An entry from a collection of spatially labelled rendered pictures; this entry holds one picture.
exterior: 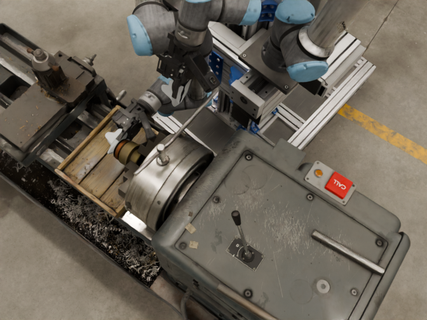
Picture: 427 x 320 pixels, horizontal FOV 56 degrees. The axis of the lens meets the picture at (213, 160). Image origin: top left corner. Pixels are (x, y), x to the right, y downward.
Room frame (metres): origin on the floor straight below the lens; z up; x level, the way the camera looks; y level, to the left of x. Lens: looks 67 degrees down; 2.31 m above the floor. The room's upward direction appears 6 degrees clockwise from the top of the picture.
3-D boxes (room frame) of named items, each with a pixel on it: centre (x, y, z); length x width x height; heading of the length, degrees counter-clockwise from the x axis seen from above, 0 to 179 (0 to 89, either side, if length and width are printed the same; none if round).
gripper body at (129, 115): (0.66, 0.30, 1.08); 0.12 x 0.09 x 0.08; 150
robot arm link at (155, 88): (0.79, 0.21, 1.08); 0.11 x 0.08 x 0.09; 150
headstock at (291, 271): (0.26, -0.21, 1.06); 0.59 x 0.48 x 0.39; 60
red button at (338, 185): (0.41, -0.36, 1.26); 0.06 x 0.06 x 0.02; 60
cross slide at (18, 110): (0.77, 0.67, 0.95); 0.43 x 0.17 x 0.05; 150
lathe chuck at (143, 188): (0.45, 0.15, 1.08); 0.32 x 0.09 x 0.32; 150
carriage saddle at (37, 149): (0.78, 0.72, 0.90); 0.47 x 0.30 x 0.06; 150
